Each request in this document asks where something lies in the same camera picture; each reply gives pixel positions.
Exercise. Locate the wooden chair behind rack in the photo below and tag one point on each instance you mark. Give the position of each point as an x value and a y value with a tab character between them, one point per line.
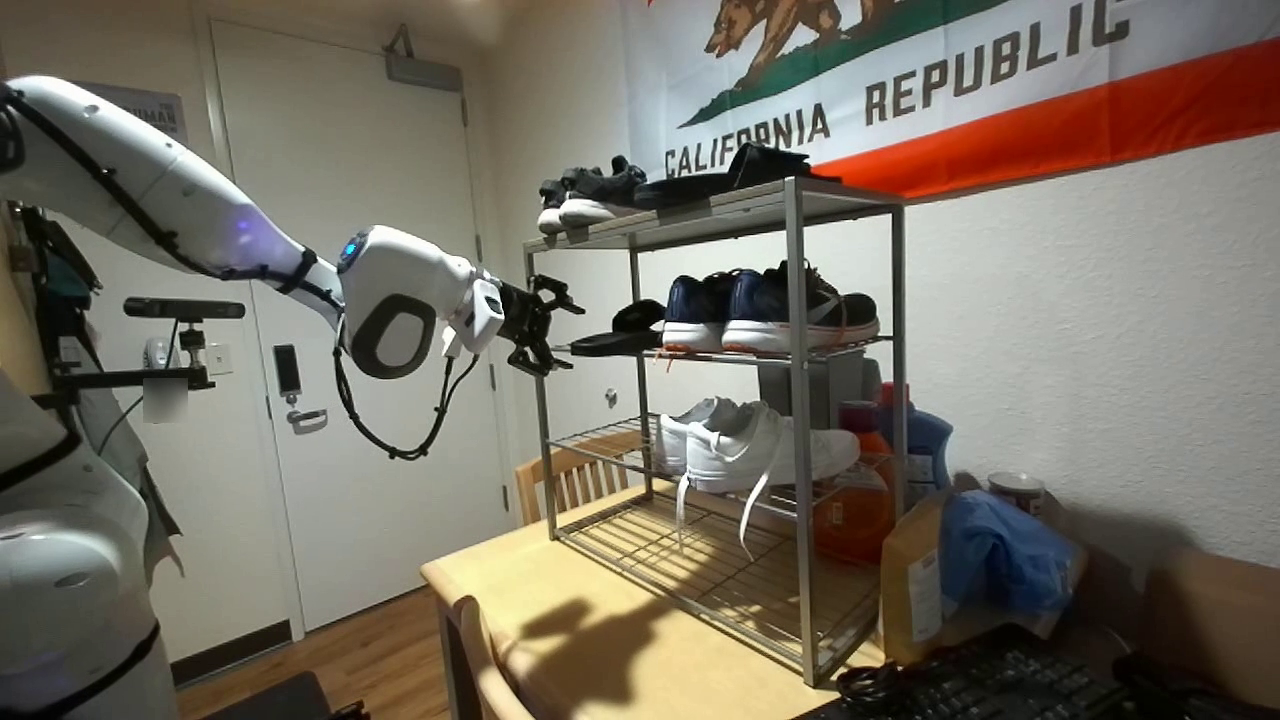
575	473

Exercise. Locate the grey metal shoe rack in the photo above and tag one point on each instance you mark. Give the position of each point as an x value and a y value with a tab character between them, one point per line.
767	591

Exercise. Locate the black white sneaker near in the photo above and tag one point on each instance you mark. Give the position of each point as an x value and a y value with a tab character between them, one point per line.
594	195

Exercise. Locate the white door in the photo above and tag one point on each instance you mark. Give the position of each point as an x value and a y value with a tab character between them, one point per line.
324	140

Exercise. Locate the California Republic flag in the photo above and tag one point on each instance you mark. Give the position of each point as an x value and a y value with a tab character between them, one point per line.
936	99

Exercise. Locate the door lever handle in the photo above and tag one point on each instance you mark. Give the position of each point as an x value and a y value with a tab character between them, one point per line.
290	388

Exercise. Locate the navy sneaker near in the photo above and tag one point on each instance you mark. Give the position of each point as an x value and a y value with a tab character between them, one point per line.
774	315

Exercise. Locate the black white sneaker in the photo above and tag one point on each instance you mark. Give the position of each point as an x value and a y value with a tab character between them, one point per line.
554	203
594	195

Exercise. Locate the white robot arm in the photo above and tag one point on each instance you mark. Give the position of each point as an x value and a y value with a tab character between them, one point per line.
386	292

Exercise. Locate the blue cloth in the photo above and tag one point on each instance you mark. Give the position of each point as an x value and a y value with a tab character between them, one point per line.
1000	553

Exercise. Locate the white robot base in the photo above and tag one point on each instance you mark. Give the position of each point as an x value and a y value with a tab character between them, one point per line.
79	630

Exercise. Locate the brown cardboard box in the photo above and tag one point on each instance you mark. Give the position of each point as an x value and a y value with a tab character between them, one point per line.
912	611

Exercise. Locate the black camera on stand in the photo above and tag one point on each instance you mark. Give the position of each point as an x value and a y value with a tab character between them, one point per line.
191	337

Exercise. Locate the navy sneaker far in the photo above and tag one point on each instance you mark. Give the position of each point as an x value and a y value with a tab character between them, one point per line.
698	315

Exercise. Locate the navy sneaker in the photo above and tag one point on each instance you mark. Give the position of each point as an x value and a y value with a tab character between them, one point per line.
774	315
698	315

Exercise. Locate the orange detergent bottle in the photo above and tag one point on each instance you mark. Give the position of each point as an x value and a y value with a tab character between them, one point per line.
860	510

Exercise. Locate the black keyboard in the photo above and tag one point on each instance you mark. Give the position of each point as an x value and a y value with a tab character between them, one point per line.
1021	677

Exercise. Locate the black white sneaker far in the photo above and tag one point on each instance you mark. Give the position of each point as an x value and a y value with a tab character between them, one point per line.
554	203

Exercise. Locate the black flip flop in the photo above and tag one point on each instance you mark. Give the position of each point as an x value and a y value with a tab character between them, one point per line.
751	164
630	333

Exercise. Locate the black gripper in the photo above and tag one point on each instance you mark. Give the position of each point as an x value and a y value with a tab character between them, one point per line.
527	320

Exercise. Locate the wooden chair front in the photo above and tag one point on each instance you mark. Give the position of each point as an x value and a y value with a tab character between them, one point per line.
510	671

